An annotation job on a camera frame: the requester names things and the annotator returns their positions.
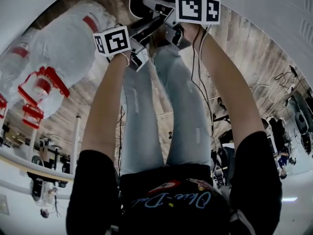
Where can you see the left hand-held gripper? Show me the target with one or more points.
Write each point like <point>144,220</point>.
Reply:
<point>111,41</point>

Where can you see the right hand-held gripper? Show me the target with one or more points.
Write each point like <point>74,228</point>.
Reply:
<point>189,8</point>

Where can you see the person's right forearm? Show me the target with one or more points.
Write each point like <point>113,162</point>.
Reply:
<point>227,82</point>

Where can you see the person's left forearm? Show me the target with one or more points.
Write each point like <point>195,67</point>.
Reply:
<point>105,101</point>

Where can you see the wooden floor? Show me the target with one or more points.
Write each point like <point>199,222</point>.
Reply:
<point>244,48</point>

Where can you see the person's left shoe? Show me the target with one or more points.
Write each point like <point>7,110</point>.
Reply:
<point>136,1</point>

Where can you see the person's right leg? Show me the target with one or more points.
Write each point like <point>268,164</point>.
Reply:
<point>181,106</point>

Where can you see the person's leg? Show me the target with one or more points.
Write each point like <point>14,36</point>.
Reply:
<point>181,106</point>
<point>139,121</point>

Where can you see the person's left leg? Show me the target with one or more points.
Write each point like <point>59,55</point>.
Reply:
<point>139,121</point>

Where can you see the white appliance with vents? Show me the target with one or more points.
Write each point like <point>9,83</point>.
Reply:
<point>269,13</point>

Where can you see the white table leg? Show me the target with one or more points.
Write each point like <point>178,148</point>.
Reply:
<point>76,146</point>

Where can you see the black office chair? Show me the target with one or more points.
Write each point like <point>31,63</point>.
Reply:
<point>223,155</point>

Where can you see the person's black t-shirt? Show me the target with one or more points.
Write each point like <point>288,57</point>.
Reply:
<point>171,214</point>

